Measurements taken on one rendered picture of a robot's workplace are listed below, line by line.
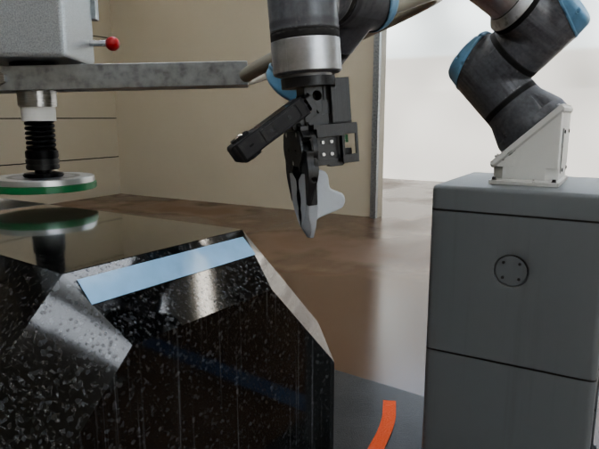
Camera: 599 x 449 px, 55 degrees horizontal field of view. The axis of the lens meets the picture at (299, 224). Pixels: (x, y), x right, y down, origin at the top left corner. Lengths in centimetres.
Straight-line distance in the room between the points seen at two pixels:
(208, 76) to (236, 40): 548
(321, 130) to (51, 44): 68
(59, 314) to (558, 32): 121
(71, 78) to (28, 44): 10
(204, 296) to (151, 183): 682
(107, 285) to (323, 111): 36
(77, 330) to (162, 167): 677
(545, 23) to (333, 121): 82
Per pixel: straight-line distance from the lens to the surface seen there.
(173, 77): 127
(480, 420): 160
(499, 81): 154
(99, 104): 783
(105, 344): 73
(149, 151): 761
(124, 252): 84
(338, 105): 77
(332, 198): 77
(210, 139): 693
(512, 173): 150
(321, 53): 74
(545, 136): 149
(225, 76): 126
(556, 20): 150
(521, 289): 145
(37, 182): 129
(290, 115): 74
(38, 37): 128
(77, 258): 83
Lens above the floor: 101
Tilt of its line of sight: 11 degrees down
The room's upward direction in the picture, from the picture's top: straight up
